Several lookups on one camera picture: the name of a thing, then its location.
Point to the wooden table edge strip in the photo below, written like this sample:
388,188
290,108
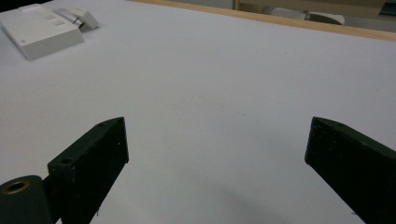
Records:
280,21

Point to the white flat box device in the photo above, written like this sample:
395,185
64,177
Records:
37,29

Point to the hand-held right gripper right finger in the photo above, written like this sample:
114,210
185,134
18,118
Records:
351,161

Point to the white stapler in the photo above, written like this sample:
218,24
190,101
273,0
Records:
79,18

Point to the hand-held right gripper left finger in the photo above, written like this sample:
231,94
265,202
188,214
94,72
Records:
90,165

